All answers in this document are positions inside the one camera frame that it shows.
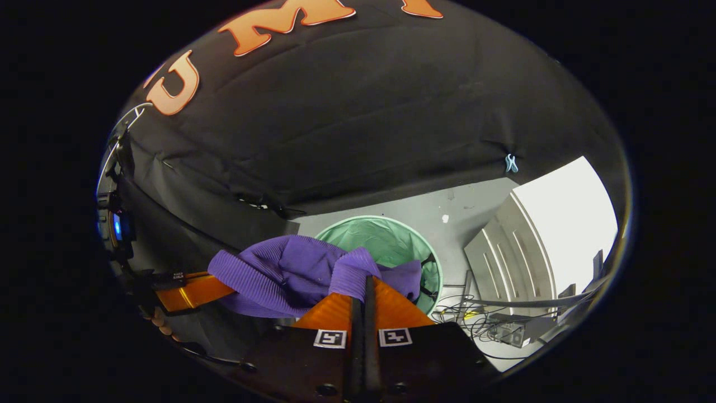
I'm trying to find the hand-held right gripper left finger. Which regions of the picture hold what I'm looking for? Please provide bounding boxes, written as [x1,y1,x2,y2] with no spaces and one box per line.
[241,291,364,403]

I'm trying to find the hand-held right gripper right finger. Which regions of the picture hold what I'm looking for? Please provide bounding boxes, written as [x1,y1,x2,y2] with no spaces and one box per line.
[364,274,500,403]

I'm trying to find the purple ribbed jacket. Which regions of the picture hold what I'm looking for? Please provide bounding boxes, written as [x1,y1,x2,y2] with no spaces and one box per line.
[207,234,423,320]

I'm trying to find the green laundry hamper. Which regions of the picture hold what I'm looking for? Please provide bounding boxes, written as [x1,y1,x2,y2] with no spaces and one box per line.
[313,215,444,315]

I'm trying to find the grey electronics box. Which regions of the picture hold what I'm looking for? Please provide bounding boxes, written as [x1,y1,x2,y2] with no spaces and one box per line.
[487,312,558,349]

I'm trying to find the grey ribbed panel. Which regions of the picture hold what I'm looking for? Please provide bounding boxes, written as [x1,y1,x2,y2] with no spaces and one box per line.
[463,192,559,318]

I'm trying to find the black backdrop cloth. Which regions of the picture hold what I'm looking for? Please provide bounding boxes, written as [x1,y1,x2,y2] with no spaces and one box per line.
[98,0,632,348]

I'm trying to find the tangle of black cables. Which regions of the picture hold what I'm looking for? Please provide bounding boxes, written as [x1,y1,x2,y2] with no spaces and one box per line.
[432,291,507,343]

